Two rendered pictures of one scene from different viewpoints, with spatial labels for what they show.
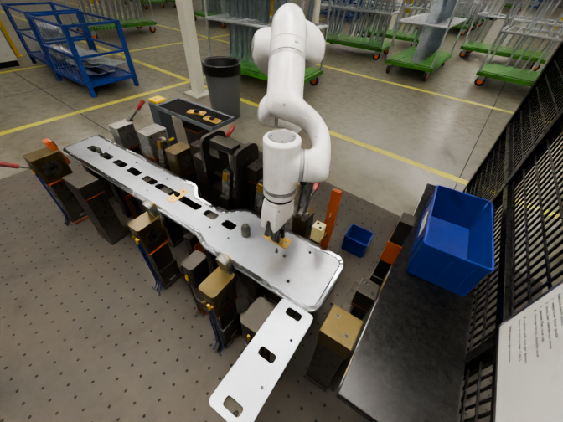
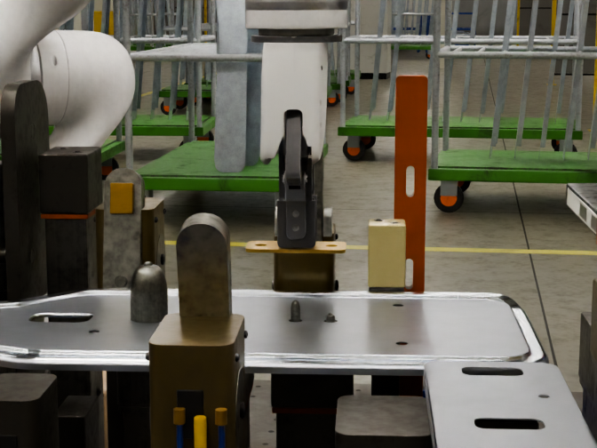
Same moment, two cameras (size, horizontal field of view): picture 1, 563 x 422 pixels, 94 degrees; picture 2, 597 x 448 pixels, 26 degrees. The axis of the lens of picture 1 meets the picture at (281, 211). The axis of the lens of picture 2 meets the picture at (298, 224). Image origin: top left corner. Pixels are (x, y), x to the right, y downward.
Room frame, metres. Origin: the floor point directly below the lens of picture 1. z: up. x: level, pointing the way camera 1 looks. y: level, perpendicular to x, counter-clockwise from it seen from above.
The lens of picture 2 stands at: (-0.42, 0.51, 1.27)
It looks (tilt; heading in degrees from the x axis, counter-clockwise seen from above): 10 degrees down; 332
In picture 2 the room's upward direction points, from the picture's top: straight up
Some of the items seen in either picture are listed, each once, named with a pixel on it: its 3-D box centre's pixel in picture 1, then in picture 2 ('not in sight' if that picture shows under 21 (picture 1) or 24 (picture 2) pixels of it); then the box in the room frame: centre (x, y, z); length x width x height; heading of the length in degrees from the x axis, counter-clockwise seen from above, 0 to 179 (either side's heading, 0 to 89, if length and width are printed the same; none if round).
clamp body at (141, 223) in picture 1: (155, 255); not in sight; (0.57, 0.45, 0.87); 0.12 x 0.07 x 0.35; 149
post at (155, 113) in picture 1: (168, 141); not in sight; (1.31, 0.65, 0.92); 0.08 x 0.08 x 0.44; 59
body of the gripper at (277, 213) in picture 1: (279, 207); (297, 92); (0.52, 0.01, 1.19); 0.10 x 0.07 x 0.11; 149
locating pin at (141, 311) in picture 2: (245, 230); (148, 299); (0.59, 0.12, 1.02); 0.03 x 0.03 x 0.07
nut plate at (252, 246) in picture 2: (277, 238); (296, 242); (0.52, 0.01, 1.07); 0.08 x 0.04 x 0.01; 59
